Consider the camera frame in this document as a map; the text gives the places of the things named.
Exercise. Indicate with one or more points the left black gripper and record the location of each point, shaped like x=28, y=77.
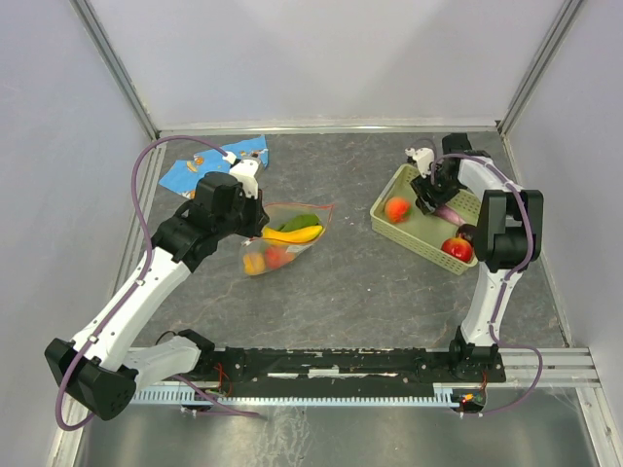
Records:
x=259, y=217

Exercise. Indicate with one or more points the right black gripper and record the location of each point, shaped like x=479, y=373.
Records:
x=420, y=186

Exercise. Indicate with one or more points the dark purple eggplant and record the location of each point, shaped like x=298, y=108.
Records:
x=448, y=214

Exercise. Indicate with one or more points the clear zip top bag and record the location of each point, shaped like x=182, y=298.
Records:
x=280, y=213

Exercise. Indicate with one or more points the small orange mango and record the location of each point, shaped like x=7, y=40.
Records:
x=253, y=263

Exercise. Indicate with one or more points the red strawberry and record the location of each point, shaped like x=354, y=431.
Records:
x=276, y=257

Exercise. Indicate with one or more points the yellow banana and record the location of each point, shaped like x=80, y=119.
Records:
x=302, y=236

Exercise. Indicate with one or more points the orange peach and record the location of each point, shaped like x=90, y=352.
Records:
x=397, y=210

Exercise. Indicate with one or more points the pale green plastic basket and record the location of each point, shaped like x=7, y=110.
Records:
x=421, y=234

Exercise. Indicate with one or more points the green leaf vegetable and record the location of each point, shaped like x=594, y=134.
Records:
x=300, y=221

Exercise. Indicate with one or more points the red apple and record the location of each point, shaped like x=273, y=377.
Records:
x=458, y=248

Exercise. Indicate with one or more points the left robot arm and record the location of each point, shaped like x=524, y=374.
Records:
x=97, y=367

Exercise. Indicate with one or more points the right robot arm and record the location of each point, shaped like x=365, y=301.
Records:
x=506, y=238

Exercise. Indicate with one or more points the blue patterned cloth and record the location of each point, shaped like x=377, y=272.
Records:
x=184, y=175

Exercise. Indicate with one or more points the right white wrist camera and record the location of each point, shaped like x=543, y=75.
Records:
x=422, y=158

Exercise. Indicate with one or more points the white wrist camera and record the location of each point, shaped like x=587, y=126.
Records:
x=247, y=171
x=422, y=158

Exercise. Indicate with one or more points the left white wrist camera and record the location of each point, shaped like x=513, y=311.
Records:
x=247, y=171

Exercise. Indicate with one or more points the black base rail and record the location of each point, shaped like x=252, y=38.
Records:
x=344, y=372

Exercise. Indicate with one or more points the light blue cable duct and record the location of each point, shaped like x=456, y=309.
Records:
x=179, y=394

